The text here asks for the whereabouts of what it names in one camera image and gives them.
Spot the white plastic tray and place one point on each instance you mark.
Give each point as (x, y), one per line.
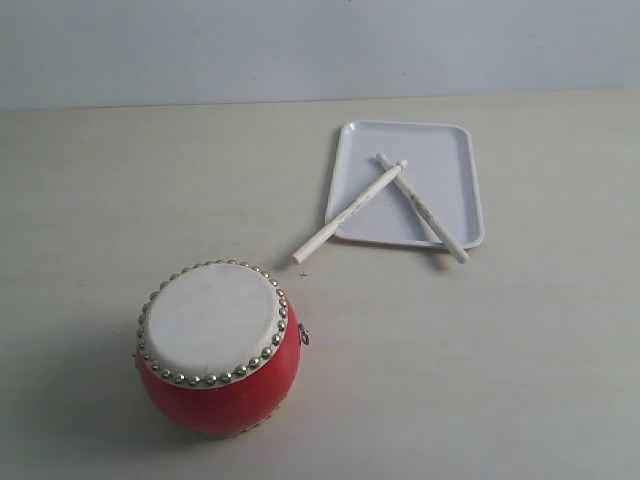
(441, 171)

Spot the small red drum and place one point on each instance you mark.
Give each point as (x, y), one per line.
(218, 347)

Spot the white wooden drumstick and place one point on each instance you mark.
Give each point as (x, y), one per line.
(329, 229)
(429, 219)

